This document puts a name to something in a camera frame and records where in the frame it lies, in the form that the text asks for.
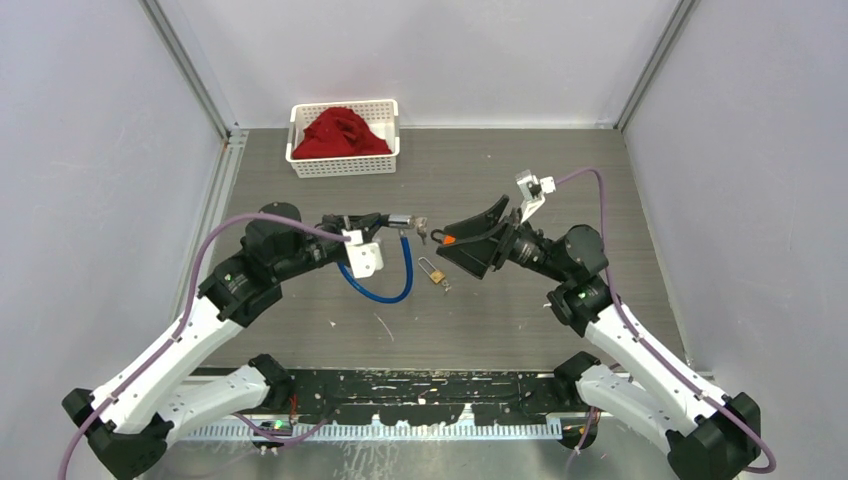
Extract orange black padlock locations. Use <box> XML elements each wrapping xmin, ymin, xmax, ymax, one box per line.
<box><xmin>430</xmin><ymin>229</ymin><xmax>457</xmax><ymax>247</ymax></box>

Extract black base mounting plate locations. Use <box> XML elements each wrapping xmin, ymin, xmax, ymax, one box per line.
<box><xmin>192</xmin><ymin>368</ymin><xmax>621</xmax><ymax>429</ymax></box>

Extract blue cable lock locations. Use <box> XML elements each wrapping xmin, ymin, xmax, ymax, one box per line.
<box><xmin>337</xmin><ymin>213</ymin><xmax>415</xmax><ymax>305</ymax></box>

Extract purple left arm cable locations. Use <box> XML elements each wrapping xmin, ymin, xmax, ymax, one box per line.
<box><xmin>56</xmin><ymin>212</ymin><xmax>352</xmax><ymax>480</ymax></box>

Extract white perforated plastic basket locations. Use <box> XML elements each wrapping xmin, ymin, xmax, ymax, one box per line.
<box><xmin>284</xmin><ymin>99</ymin><xmax>400</xmax><ymax>178</ymax></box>

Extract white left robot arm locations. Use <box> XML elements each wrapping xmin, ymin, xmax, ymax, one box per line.
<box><xmin>57</xmin><ymin>202</ymin><xmax>409</xmax><ymax>479</ymax></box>

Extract brass padlock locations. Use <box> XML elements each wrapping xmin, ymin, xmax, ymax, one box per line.
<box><xmin>417</xmin><ymin>257</ymin><xmax>446</xmax><ymax>285</ymax></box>

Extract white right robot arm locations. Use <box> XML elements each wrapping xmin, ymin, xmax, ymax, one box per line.
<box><xmin>431</xmin><ymin>196</ymin><xmax>764</xmax><ymax>479</ymax></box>

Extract small silver key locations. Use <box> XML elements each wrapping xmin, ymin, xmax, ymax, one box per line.
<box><xmin>412</xmin><ymin>216</ymin><xmax>428</xmax><ymax>245</ymax></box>

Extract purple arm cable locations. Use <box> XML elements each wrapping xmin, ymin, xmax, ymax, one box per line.
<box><xmin>56</xmin><ymin>212</ymin><xmax>352</xmax><ymax>480</ymax></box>
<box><xmin>555</xmin><ymin>166</ymin><xmax>778</xmax><ymax>475</ymax></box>

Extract red cloth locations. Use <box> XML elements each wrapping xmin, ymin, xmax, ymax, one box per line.
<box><xmin>291</xmin><ymin>107</ymin><xmax>392</xmax><ymax>160</ymax></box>

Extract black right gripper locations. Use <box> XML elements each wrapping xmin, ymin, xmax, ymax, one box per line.
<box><xmin>436</xmin><ymin>194</ymin><xmax>570</xmax><ymax>284</ymax></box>

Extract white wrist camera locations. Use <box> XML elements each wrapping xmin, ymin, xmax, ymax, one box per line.
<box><xmin>341</xmin><ymin>229</ymin><xmax>384</xmax><ymax>279</ymax></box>
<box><xmin>516</xmin><ymin>170</ymin><xmax>556</xmax><ymax>223</ymax></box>

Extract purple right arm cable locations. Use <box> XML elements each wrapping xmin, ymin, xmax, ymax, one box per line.
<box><xmin>555</xmin><ymin>166</ymin><xmax>778</xmax><ymax>475</ymax></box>

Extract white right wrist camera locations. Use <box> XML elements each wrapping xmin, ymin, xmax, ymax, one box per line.
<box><xmin>516</xmin><ymin>170</ymin><xmax>556</xmax><ymax>223</ymax></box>

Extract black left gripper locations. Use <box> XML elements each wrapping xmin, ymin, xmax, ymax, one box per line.
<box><xmin>273</xmin><ymin>213</ymin><xmax>382</xmax><ymax>282</ymax></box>

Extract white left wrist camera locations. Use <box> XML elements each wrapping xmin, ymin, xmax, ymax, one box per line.
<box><xmin>341</xmin><ymin>229</ymin><xmax>384</xmax><ymax>279</ymax></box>

